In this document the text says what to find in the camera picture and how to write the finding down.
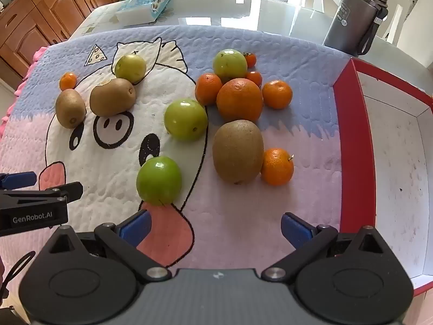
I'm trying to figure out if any large brown kiwi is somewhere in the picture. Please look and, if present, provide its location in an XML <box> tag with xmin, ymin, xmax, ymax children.
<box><xmin>212</xmin><ymin>119</ymin><xmax>264</xmax><ymax>185</ymax></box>

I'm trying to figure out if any black wrist strap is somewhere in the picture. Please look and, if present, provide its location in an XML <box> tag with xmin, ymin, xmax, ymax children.
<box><xmin>0</xmin><ymin>251</ymin><xmax>36</xmax><ymax>307</ymax></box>

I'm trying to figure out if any large orange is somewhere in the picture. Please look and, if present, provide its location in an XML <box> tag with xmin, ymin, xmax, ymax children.
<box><xmin>216</xmin><ymin>78</ymin><xmax>264</xmax><ymax>123</ymax></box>

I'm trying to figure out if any grey thermos bottle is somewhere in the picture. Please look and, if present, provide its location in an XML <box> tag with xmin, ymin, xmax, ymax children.
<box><xmin>323</xmin><ymin>0</ymin><xmax>393</xmax><ymax>57</ymax></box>

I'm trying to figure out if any wooden cabinet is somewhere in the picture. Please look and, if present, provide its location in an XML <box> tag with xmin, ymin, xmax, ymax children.
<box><xmin>0</xmin><ymin>0</ymin><xmax>119</xmax><ymax>78</ymax></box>

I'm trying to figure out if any green round fruit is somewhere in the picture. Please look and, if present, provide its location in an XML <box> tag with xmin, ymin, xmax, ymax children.
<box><xmin>212</xmin><ymin>49</ymin><xmax>248</xmax><ymax>82</ymax></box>
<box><xmin>114</xmin><ymin>55</ymin><xmax>147</xmax><ymax>83</ymax></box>
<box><xmin>164</xmin><ymin>99</ymin><xmax>208</xmax><ymax>142</ymax></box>
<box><xmin>136</xmin><ymin>156</ymin><xmax>183</xmax><ymax>206</ymax></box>

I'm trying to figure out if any red cardboard box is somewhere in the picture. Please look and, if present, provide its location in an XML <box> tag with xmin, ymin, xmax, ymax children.
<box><xmin>332</xmin><ymin>57</ymin><xmax>433</xmax><ymax>300</ymax></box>

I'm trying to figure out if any small tangerine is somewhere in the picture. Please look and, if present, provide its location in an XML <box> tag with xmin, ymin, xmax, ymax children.
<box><xmin>60</xmin><ymin>72</ymin><xmax>78</xmax><ymax>91</ymax></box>

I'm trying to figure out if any printed cartoon blanket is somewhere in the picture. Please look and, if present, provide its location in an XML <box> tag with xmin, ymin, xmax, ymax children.
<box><xmin>0</xmin><ymin>25</ymin><xmax>354</xmax><ymax>271</ymax></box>

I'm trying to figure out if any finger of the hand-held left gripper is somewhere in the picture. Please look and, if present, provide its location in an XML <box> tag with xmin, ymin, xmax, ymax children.
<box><xmin>0</xmin><ymin>172</ymin><xmax>37</xmax><ymax>189</ymax></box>
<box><xmin>0</xmin><ymin>182</ymin><xmax>84</xmax><ymax>208</ymax></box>

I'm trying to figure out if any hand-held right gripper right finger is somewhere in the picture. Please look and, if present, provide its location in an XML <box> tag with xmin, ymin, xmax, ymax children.
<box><xmin>261</xmin><ymin>213</ymin><xmax>395</xmax><ymax>282</ymax></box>

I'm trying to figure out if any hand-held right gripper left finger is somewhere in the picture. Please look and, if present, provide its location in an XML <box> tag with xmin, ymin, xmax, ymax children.
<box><xmin>37</xmin><ymin>210</ymin><xmax>171</xmax><ymax>282</ymax></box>

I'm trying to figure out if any blue tissue pack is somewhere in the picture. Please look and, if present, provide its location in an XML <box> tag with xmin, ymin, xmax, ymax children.
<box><xmin>115</xmin><ymin>0</ymin><xmax>173</xmax><ymax>28</ymax></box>

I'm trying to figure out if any tangerine with stem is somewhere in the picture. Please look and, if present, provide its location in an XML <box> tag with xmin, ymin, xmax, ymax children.
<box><xmin>260</xmin><ymin>148</ymin><xmax>295</xmax><ymax>187</ymax></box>

